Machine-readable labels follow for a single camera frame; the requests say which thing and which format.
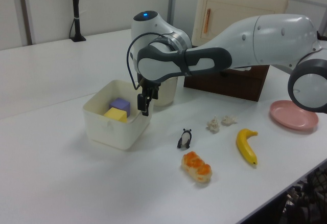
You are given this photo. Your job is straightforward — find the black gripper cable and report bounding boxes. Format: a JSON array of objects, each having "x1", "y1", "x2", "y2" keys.
[{"x1": 126, "y1": 31, "x2": 174, "y2": 91}]

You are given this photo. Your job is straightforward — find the thin black pole cable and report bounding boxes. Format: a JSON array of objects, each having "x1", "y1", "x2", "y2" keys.
[{"x1": 69, "y1": 16, "x2": 77, "y2": 38}]

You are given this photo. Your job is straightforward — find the crumpled white paper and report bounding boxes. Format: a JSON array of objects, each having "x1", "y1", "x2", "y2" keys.
[{"x1": 221, "y1": 115, "x2": 238, "y2": 126}]

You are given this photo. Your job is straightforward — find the white lidded trash can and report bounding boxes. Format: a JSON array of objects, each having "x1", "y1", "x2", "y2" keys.
[{"x1": 152, "y1": 75, "x2": 179, "y2": 107}]

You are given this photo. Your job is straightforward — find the orange cabinet handle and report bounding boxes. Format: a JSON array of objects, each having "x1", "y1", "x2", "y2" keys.
[{"x1": 203, "y1": 8, "x2": 212, "y2": 33}]

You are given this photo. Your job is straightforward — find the yellow cube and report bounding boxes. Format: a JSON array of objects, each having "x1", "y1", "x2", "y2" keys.
[{"x1": 103, "y1": 107, "x2": 128, "y2": 123}]

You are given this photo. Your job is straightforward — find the black white panda toy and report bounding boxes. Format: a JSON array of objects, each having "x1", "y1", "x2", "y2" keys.
[{"x1": 177, "y1": 128, "x2": 193, "y2": 150}]

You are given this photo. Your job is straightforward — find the white popcorn pieces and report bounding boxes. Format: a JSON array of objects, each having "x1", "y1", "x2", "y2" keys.
[{"x1": 206, "y1": 115, "x2": 221, "y2": 134}]

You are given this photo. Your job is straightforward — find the purple cube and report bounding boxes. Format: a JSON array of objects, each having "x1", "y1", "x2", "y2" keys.
[{"x1": 109, "y1": 97, "x2": 131, "y2": 119}]

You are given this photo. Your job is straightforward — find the pink plate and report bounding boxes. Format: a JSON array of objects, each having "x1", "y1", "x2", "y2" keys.
[{"x1": 270, "y1": 100, "x2": 319, "y2": 132}]

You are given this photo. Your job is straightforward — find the brown wooden drawer box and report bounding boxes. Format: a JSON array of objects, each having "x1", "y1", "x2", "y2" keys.
[{"x1": 183, "y1": 64, "x2": 271, "y2": 102}]

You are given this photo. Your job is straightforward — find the white plastic box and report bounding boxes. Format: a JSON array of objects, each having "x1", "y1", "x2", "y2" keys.
[{"x1": 82, "y1": 79, "x2": 154, "y2": 150}]

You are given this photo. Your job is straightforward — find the cream plastic cabinet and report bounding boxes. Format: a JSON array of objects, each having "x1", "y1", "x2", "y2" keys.
[{"x1": 192, "y1": 0, "x2": 292, "y2": 48}]

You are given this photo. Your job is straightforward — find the yellow banana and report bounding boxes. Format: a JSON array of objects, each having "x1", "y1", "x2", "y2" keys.
[{"x1": 236, "y1": 128, "x2": 259, "y2": 169}]

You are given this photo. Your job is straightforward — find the black pole stand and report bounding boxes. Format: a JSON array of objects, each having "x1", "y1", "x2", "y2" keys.
[{"x1": 70, "y1": 0, "x2": 87, "y2": 42}]

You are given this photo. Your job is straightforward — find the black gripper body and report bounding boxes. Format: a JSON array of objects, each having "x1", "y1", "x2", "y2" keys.
[{"x1": 139, "y1": 77, "x2": 161, "y2": 100}]

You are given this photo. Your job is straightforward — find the orange glazed bread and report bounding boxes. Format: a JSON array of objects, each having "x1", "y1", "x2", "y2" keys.
[{"x1": 181, "y1": 151, "x2": 213, "y2": 184}]

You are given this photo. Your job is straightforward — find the dark tangled equipment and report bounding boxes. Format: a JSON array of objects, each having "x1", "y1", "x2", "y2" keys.
[{"x1": 282, "y1": 167, "x2": 327, "y2": 224}]

